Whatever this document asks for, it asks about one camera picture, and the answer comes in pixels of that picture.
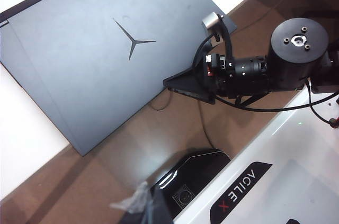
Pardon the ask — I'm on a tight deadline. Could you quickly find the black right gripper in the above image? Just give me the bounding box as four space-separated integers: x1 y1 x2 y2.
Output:
163 53 235 103

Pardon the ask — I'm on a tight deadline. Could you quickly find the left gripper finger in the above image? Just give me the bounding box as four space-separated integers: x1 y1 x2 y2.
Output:
110 181 177 224

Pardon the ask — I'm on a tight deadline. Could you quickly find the dark grey laptop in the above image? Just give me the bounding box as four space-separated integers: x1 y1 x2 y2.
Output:
0 0 238 157

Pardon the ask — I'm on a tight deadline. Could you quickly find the white AgileX robot base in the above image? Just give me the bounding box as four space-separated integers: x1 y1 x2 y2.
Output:
173 91 339 224

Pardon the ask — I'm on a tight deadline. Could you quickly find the black mobile chassis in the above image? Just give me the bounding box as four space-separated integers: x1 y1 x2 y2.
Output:
148 148 231 221

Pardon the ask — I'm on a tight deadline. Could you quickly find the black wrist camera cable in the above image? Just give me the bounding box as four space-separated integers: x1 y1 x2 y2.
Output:
192 34 339 111

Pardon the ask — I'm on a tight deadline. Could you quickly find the thin grey floor cable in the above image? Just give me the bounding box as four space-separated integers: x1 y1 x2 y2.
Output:
148 90 222 153

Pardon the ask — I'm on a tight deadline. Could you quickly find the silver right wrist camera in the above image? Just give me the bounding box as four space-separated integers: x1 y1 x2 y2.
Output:
201 12 234 63

